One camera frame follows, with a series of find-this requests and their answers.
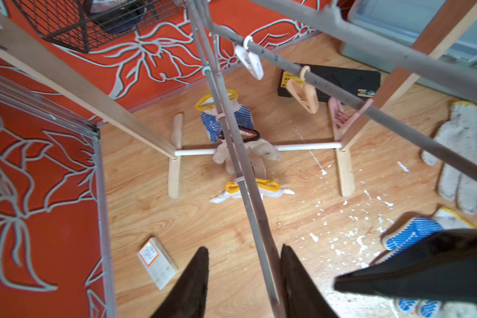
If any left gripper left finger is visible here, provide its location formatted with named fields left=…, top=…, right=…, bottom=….
left=151, top=246, right=209, bottom=318

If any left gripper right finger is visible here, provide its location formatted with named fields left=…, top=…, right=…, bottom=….
left=280, top=245, right=338, bottom=317

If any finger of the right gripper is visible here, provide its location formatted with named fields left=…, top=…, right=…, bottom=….
left=334, top=229, right=477, bottom=305

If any wooden drying rack stand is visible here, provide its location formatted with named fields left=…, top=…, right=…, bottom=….
left=0, top=0, right=477, bottom=200

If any grey clip hanger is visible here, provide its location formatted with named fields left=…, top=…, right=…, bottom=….
left=185, top=1, right=477, bottom=317

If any pink clothespin clip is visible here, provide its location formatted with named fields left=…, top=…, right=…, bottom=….
left=327, top=97, right=374, bottom=141

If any peach clothespin clip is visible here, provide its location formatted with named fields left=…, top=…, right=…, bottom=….
left=286, top=65, right=319, bottom=114

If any white clothespin clip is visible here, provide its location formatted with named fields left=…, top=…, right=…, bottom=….
left=234, top=35, right=264, bottom=80

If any dirty white glove right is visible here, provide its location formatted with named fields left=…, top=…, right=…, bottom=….
left=420, top=100, right=477, bottom=219

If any black tool case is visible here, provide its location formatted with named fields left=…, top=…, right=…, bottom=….
left=277, top=64, right=381, bottom=102

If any grey plastic storage box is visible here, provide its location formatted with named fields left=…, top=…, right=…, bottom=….
left=348, top=0, right=477, bottom=71

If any black wire basket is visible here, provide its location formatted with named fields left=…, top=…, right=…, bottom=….
left=13, top=1, right=186, bottom=53

